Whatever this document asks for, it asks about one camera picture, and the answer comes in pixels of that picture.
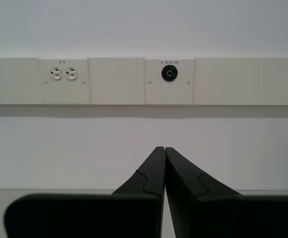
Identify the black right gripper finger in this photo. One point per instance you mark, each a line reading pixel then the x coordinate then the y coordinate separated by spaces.
pixel 208 213
pixel 124 213

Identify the beige round-socket cover plate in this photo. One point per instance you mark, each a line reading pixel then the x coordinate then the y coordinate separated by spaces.
pixel 170 93

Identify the blank beige cover plate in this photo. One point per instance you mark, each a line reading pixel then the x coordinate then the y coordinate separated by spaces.
pixel 116 81

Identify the beige duplex outlet cover plate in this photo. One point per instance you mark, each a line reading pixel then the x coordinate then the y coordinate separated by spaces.
pixel 64 91

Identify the black round twist-lock socket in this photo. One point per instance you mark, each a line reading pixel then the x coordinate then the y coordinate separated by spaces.
pixel 169 73

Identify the white electrical socket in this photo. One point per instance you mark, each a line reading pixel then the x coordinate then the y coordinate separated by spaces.
pixel 55 73
pixel 71 73

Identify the beige wall power raceway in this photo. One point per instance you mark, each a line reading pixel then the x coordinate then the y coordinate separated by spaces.
pixel 245 81

